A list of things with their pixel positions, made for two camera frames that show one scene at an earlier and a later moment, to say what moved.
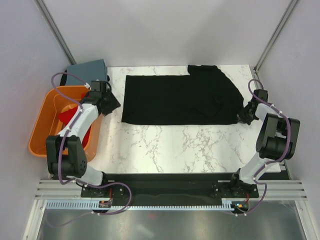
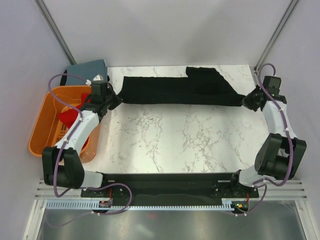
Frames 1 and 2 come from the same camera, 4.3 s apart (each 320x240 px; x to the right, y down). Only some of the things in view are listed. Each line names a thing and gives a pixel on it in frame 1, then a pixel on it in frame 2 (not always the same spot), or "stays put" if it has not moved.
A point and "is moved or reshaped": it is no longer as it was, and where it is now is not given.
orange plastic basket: x=47 y=122 stays put
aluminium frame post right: x=280 y=26 stays put
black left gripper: x=115 y=103 stays put
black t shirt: x=207 y=96 is moved or reshaped
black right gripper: x=241 y=117 -> x=247 y=101
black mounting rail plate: x=171 y=187 stays put
